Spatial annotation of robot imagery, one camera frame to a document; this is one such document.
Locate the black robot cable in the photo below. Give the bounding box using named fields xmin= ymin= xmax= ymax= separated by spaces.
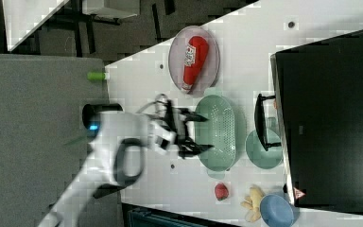
xmin=136 ymin=94 xmax=169 ymax=115

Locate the pink oval plate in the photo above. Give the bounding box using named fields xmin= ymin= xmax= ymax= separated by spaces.
xmin=168 ymin=26 xmax=220 ymax=96

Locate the green perforated strainer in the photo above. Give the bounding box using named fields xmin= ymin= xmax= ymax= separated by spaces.
xmin=195 ymin=95 xmax=237 ymax=180

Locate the black cylinder post lower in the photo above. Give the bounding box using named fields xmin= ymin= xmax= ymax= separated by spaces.
xmin=93 ymin=183 xmax=124 ymax=199

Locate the black cylinder post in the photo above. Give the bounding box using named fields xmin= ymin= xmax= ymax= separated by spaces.
xmin=93 ymin=183 xmax=124 ymax=199
xmin=82 ymin=103 xmax=123 ymax=131

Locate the green round plate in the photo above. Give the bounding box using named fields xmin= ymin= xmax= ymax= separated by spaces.
xmin=245 ymin=131 xmax=283 ymax=169

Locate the red ketchup bottle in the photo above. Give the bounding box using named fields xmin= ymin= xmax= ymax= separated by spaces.
xmin=181 ymin=36 xmax=209 ymax=93

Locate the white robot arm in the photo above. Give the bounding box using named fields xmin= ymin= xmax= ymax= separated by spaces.
xmin=38 ymin=99 xmax=211 ymax=227

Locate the dark blue bin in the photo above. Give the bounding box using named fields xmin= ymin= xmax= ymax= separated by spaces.
xmin=128 ymin=209 xmax=229 ymax=227

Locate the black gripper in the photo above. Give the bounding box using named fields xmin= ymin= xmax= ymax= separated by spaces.
xmin=164 ymin=99 xmax=213 ymax=159

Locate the white side table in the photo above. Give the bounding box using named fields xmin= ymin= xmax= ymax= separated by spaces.
xmin=2 ymin=0 xmax=69 ymax=52

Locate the blue round bowl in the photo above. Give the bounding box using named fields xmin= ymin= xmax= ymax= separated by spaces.
xmin=260 ymin=194 xmax=299 ymax=227

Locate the green marker cap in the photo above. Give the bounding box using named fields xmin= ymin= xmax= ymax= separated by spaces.
xmin=87 ymin=72 xmax=110 ymax=81

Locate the red strawberry toy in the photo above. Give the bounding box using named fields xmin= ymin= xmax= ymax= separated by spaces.
xmin=215 ymin=183 xmax=229 ymax=201

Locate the yellow banana peel toy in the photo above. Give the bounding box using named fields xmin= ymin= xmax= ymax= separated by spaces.
xmin=240 ymin=186 xmax=265 ymax=223

